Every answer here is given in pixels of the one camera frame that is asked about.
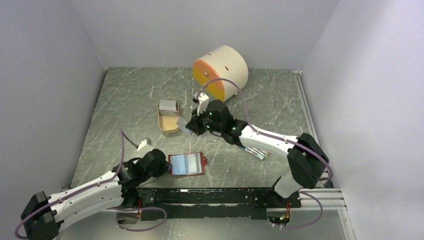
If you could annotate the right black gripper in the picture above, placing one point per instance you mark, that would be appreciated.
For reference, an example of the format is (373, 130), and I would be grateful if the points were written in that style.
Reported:
(194, 124)

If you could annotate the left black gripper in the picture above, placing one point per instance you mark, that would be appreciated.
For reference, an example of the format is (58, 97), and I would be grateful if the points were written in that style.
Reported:
(164, 167)

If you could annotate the red leather card holder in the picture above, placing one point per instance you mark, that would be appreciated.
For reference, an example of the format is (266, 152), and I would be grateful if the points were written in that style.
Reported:
(188, 164)

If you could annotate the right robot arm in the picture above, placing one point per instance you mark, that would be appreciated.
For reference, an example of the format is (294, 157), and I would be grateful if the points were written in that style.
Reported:
(306, 159)

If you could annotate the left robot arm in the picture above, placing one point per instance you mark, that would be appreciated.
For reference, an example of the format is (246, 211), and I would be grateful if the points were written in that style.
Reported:
(46, 215)

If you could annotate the beige oval tray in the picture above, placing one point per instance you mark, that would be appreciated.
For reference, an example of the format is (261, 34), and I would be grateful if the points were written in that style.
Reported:
(168, 124)

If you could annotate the cream drawer cabinet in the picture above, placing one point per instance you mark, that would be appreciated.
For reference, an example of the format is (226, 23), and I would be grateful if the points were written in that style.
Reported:
(222, 62)

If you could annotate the pack of coloured markers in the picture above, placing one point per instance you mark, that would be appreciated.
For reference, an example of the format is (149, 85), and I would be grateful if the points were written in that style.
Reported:
(257, 153)

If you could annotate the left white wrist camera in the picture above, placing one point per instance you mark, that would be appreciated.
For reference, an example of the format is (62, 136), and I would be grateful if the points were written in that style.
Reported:
(145, 145)

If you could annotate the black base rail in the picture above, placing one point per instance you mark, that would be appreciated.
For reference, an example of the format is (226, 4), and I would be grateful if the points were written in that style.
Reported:
(198, 203)

